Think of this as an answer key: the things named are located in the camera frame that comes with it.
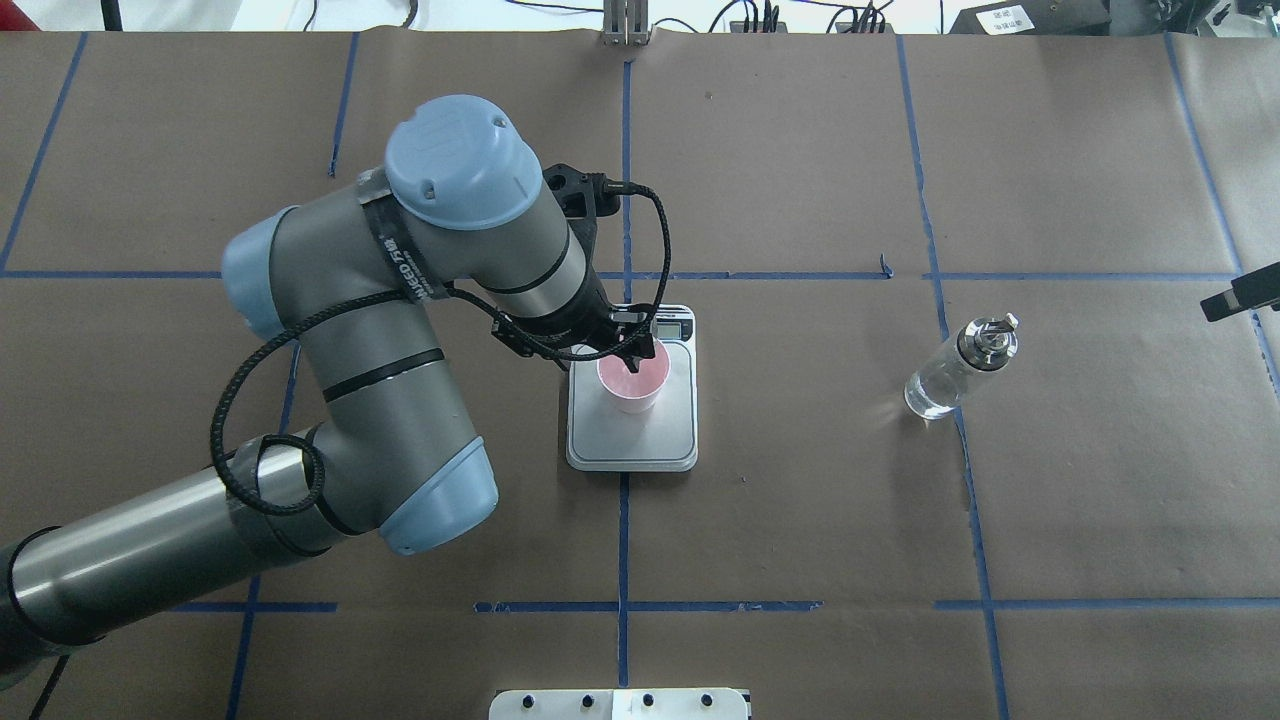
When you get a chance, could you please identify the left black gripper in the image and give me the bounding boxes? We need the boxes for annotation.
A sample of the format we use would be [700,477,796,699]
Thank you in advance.
[492,288,657,375]

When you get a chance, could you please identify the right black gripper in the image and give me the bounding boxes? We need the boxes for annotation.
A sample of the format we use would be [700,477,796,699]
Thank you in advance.
[1199,268,1280,323]

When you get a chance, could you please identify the clear glass sauce bottle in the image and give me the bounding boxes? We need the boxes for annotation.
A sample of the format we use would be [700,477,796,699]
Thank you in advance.
[902,313,1020,421]

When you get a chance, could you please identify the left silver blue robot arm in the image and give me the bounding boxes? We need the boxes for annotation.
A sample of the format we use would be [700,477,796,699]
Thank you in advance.
[3,94,673,688]

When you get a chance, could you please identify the silver digital kitchen scale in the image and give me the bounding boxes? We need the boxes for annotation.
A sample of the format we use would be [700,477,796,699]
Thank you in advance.
[564,304,699,473]

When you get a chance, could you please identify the brown paper table cover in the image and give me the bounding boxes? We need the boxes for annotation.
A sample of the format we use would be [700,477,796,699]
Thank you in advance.
[3,28,1277,719]

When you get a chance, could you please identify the black box with label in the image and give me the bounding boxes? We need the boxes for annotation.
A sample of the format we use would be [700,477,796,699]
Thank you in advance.
[947,1,1112,36]

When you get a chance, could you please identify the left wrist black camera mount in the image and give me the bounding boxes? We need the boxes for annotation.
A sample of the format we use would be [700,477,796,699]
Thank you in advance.
[541,163,622,222]

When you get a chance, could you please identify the aluminium frame post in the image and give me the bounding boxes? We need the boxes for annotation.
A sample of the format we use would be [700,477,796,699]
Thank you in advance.
[602,0,653,47]

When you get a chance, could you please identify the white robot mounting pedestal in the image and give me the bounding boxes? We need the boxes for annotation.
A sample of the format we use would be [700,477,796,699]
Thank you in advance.
[488,687,753,719]

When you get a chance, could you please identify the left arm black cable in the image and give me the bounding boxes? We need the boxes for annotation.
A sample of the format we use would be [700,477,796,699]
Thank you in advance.
[207,178,673,518]

